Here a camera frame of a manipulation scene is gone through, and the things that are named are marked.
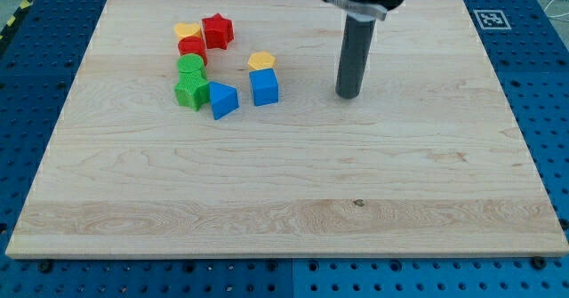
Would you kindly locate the red star block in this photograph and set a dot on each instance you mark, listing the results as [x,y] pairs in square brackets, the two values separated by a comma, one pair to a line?
[218,31]

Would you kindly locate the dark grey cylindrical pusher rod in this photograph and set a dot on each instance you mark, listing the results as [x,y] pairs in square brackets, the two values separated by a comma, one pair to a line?
[356,42]

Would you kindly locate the light wooden board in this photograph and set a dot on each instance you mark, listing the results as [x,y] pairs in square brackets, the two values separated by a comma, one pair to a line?
[428,160]

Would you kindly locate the red cylinder block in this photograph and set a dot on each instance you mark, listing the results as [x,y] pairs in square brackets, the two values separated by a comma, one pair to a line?
[193,44]

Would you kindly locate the blue triangle block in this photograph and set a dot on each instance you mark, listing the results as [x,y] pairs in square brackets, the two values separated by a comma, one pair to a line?
[223,98]

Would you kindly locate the blue cube block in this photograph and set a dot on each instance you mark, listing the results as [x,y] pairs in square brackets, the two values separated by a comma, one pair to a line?
[264,87]

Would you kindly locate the green cylinder block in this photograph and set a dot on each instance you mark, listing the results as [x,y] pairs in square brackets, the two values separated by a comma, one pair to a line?
[191,63]

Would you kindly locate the yellow heart block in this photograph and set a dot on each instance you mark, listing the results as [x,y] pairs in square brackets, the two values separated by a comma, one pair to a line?
[183,30]

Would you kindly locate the yellow hexagon block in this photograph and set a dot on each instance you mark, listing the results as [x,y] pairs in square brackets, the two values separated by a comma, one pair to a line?
[261,60]

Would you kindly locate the yellow black hazard tape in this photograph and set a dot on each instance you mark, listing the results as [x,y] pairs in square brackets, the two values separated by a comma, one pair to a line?
[14,22]

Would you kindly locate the green star block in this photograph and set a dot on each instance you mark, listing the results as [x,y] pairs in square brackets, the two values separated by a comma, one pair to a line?
[192,91]

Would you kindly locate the white fiducial marker tag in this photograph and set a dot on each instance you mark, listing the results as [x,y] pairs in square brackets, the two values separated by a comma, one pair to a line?
[490,19]

